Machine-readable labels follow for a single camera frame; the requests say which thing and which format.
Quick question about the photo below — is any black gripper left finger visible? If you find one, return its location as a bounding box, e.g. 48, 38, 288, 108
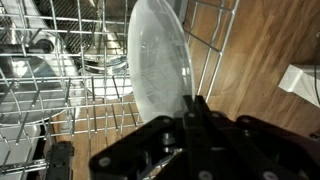
183, 95, 194, 117

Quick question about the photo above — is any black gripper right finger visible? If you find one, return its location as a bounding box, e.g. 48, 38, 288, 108
194, 95, 211, 114

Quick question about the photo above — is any white top plate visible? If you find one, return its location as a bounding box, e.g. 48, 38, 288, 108
127, 0, 195, 123

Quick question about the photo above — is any wire dishwasher rack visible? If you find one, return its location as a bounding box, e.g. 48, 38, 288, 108
1, 0, 239, 179

